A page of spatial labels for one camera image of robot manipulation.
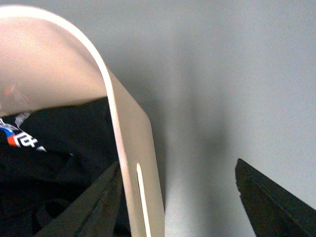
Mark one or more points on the beige plastic laundry hamper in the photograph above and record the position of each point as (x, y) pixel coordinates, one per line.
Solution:
(45, 61)

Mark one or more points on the black printed t-shirt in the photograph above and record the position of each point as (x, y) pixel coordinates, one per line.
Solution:
(48, 158)

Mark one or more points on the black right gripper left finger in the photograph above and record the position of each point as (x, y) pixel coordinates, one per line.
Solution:
(94, 213)

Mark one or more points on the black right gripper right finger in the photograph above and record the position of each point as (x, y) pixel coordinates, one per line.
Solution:
(272, 210)

